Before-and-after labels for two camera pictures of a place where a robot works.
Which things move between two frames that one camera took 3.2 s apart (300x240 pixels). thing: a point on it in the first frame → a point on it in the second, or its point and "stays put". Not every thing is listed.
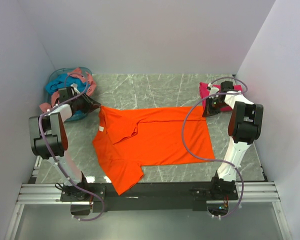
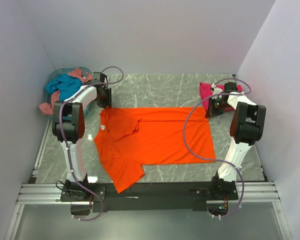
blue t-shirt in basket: x=65 y=81 stays put
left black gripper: x=90 y=104 → x=107 y=103
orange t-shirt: x=126 y=139 stays put
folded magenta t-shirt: x=204 y=91 stays put
